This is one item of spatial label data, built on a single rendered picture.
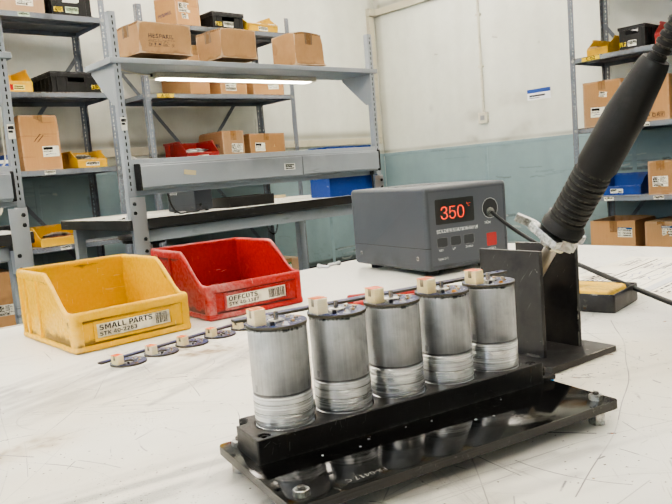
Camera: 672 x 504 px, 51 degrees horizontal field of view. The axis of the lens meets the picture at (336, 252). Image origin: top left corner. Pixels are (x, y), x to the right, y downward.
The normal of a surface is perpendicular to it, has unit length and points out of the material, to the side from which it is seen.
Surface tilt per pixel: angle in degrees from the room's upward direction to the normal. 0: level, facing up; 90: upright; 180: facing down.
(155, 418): 0
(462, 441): 0
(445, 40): 90
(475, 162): 90
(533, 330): 90
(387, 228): 90
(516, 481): 0
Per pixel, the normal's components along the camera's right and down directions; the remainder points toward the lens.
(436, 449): -0.08, -0.99
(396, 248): -0.87, 0.13
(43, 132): 0.57, 0.00
